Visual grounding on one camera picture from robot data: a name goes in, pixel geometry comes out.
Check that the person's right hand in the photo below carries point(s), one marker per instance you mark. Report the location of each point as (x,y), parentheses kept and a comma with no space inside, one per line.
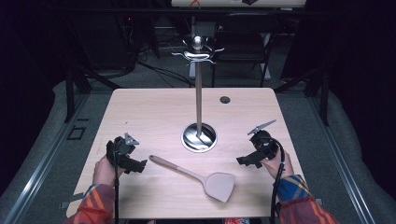
(278,166)

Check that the red printed packet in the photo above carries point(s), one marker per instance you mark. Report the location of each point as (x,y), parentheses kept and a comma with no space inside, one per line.
(236,221)

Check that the beige silicone spatula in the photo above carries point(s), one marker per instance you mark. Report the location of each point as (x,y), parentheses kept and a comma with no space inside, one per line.
(218,185)

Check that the black folding chair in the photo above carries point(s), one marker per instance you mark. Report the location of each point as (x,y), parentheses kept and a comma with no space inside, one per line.
(246,37)

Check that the person's left hand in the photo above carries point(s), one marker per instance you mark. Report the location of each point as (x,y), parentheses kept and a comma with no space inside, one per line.
(104,174)

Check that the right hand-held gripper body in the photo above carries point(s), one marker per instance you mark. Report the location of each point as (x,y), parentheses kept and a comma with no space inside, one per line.
(264,144)

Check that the aluminium floor rail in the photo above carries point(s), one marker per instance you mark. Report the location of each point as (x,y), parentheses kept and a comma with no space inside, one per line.
(40,168)
(342,168)

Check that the metal utensil hanging stand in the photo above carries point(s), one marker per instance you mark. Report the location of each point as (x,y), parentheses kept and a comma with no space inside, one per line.
(198,102)

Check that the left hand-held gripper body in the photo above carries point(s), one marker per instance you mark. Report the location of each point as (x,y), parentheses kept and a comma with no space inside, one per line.
(117,149)

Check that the black metal frame stand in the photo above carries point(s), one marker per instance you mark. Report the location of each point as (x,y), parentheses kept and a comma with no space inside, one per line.
(324,99)
(70,93)

